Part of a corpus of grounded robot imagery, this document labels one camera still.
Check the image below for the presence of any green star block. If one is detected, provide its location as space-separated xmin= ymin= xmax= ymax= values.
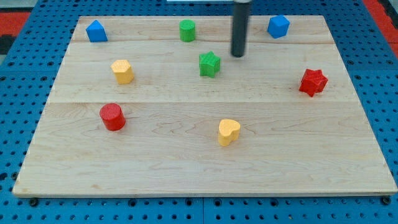
xmin=199 ymin=51 xmax=221 ymax=78

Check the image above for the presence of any yellow hexagon block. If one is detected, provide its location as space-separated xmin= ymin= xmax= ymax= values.
xmin=111 ymin=60 xmax=134 ymax=85

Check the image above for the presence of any red star block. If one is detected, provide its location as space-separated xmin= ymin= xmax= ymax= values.
xmin=298 ymin=69 xmax=328 ymax=97

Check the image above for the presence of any yellow heart block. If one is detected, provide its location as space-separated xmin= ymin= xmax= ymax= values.
xmin=218 ymin=119 xmax=241 ymax=146

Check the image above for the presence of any wooden board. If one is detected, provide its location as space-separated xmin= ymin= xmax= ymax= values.
xmin=12 ymin=16 xmax=397 ymax=198

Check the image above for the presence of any green cylinder block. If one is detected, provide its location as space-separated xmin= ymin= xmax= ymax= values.
xmin=179 ymin=19 xmax=196 ymax=42

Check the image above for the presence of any red cylinder block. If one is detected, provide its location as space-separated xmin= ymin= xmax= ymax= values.
xmin=99 ymin=103 xmax=126 ymax=131

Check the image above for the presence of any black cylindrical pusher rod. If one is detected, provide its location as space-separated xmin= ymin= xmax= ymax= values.
xmin=231 ymin=0 xmax=252 ymax=58

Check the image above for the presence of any blue cube block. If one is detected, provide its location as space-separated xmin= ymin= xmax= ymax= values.
xmin=267 ymin=15 xmax=290 ymax=39

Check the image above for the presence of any blue pentagon block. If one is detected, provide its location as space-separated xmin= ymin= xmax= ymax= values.
xmin=85 ymin=20 xmax=108 ymax=42

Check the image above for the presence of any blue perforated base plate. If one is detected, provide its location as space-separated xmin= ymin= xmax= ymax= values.
xmin=1 ymin=0 xmax=397 ymax=223

